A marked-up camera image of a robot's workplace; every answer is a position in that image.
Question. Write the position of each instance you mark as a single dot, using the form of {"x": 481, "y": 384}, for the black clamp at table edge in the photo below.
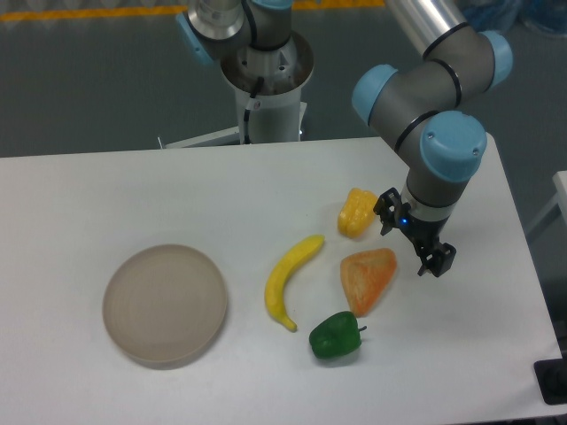
{"x": 551, "y": 378}

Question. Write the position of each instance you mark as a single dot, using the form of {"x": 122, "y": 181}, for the white furniture edge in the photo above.
{"x": 551, "y": 210}

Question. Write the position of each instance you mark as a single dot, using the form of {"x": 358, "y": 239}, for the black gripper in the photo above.
{"x": 436, "y": 257}

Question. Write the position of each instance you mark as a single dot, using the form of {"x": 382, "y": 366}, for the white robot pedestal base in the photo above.
{"x": 267, "y": 87}

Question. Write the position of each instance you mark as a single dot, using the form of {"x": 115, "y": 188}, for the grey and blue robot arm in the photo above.
{"x": 416, "y": 113}

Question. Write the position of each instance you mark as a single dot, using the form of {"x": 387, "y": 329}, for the yellow bell pepper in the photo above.
{"x": 357, "y": 213}

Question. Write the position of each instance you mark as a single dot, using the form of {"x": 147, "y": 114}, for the orange papaya slice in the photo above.
{"x": 365, "y": 276}

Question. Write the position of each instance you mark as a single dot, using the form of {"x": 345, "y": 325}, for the green bell pepper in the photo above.
{"x": 337, "y": 336}

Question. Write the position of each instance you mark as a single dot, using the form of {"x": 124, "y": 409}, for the yellow banana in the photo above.
{"x": 281, "y": 274}

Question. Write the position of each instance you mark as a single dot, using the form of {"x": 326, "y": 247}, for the round beige plate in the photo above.
{"x": 165, "y": 306}

